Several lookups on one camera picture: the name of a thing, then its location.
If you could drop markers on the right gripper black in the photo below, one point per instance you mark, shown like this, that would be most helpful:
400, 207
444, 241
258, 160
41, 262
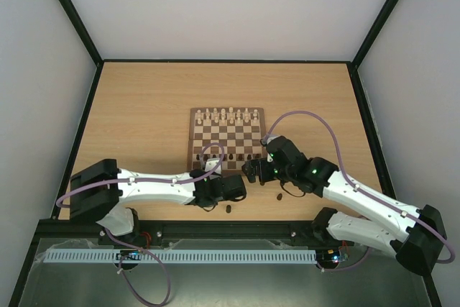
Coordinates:
261, 170

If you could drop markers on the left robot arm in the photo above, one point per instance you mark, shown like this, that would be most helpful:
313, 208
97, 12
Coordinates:
112, 188

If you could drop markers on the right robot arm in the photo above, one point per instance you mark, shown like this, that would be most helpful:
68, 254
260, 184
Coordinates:
413, 236

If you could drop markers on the wooden chess board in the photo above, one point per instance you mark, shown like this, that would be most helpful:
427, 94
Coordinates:
238, 138

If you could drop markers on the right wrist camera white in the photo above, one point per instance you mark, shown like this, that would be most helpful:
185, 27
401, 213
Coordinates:
267, 140

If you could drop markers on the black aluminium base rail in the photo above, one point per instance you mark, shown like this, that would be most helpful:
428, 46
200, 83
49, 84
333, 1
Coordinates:
161, 233

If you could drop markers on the light blue cable duct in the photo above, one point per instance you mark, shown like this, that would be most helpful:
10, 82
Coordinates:
182, 256

